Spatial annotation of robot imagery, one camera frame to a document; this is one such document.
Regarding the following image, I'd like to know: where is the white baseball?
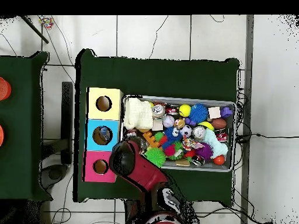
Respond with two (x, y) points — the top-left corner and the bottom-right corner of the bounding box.
(162, 115), (176, 128)

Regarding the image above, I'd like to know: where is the opened silver drink can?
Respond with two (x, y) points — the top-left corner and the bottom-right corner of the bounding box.
(152, 104), (166, 118)

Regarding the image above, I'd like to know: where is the side table with green cloth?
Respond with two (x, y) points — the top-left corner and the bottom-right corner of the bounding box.
(0, 51), (53, 202)

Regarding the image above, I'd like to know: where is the purple spiky rubber ball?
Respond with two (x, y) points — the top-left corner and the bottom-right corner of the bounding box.
(194, 142), (214, 162)

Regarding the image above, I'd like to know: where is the cream waffle cloth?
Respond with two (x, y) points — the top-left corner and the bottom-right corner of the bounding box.
(123, 97), (155, 130)

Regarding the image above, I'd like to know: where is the orange plush toy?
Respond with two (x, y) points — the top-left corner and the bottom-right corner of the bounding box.
(173, 118), (186, 130)

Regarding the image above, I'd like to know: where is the black cable with plug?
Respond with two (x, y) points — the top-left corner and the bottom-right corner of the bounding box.
(235, 132), (299, 144)

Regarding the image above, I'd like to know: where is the green spiky rubber ball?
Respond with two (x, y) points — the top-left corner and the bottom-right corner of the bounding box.
(144, 147), (167, 168)

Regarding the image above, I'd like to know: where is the shallow wire mesh bin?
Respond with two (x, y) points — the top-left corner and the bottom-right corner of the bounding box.
(118, 94), (237, 173)

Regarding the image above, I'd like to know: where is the wooden box with three holes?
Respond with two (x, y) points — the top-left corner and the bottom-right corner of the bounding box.
(82, 86), (124, 183)

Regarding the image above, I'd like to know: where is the black upright panel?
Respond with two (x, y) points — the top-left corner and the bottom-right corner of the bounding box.
(61, 81), (74, 165)

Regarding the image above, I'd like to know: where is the brown toy football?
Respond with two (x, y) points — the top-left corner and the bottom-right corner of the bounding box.
(211, 117), (228, 130)

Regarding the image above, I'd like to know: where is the mint knitted cloth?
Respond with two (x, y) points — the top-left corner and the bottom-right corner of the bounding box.
(204, 127), (229, 159)

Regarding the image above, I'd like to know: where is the bag of colourful beads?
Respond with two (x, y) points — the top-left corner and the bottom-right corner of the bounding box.
(38, 16), (55, 30)

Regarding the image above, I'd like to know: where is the orange ridged cup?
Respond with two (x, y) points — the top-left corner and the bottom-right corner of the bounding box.
(0, 76), (12, 102)

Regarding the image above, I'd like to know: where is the black rod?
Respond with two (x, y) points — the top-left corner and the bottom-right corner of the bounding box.
(20, 15), (50, 44)

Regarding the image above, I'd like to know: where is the plain wooden block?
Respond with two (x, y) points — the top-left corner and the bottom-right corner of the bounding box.
(207, 106), (221, 119)

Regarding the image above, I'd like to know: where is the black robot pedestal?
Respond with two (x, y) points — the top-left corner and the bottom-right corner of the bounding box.
(123, 199), (150, 224)

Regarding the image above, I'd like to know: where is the blue spiky ball with eyes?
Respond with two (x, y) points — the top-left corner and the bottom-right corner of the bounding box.
(188, 103), (209, 123)

